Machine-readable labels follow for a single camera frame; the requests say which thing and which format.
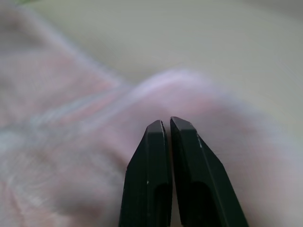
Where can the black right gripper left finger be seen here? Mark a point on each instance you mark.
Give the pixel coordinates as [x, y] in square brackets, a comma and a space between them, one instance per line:
[146, 170]

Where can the pink towel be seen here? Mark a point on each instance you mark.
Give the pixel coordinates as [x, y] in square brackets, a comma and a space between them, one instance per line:
[71, 146]

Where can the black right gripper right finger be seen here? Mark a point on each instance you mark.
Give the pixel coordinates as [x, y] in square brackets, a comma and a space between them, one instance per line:
[201, 179]

